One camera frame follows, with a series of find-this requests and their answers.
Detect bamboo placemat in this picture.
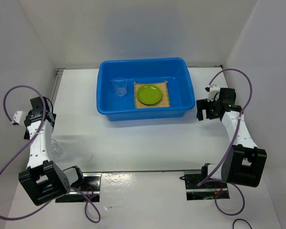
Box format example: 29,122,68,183
133,81,171,109

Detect green plastic plate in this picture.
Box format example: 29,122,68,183
136,84,163,105

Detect clear plastic cup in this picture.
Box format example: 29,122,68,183
51,139,63,159
112,77,127,96

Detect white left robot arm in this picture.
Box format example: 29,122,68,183
19,97,85,206

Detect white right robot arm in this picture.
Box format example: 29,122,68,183
196,84,267,187

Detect blue plastic bin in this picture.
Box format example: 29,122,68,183
96,57,195,121

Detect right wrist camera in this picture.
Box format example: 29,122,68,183
205,84,220,102

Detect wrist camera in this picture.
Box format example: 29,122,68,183
205,84,220,102
11,111,25,125

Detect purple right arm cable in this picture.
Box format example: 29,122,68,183
196,68,253,216

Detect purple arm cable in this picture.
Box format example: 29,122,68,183
0,85,102,222
196,68,253,216

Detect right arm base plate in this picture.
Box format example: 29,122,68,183
179,170,230,200

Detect thin black cable loop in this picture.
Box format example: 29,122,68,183
232,218,253,229

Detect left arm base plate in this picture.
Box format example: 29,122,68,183
55,173,102,203

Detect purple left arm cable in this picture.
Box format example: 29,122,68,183
0,85,102,222

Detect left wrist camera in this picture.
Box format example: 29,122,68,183
11,111,25,125

